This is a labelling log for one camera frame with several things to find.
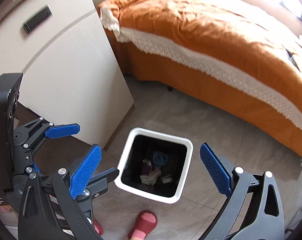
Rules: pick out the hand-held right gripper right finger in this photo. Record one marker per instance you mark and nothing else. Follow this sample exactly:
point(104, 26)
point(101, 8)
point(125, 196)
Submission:
point(214, 172)

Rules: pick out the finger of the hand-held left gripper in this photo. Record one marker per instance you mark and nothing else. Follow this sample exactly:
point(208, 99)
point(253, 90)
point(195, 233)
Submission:
point(63, 130)
point(107, 173)

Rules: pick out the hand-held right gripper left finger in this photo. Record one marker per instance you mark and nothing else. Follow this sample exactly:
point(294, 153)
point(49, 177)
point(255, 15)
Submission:
point(87, 172)

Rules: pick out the white square trash bin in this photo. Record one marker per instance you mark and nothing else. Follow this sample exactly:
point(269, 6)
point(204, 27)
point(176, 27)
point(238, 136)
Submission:
point(146, 191)

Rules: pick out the white crumpled paper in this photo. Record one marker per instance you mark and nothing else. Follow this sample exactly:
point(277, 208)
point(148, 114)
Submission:
point(151, 177)

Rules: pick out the white cabinet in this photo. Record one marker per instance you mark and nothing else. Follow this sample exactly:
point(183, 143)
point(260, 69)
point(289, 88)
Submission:
point(66, 80)

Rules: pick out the blue crumpled wrapper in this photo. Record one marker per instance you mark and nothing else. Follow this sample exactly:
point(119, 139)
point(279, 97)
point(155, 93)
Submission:
point(161, 158)

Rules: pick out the red slipper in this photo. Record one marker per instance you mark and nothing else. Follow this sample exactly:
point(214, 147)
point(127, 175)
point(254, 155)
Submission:
point(138, 226)
point(98, 228)

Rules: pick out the person's foot in pink sock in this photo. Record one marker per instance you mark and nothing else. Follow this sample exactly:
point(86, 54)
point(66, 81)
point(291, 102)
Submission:
point(149, 218)

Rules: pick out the black bed caster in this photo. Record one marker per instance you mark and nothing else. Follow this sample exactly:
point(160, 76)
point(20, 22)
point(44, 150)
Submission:
point(169, 89)

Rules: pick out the dark flat object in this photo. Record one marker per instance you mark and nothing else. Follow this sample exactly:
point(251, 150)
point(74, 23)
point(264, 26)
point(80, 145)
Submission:
point(293, 58)

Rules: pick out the orange bedspread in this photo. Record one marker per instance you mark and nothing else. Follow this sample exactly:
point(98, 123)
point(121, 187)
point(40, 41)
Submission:
point(203, 22)

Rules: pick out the dark framed window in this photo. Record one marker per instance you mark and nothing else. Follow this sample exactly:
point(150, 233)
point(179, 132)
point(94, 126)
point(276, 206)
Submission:
point(290, 2)

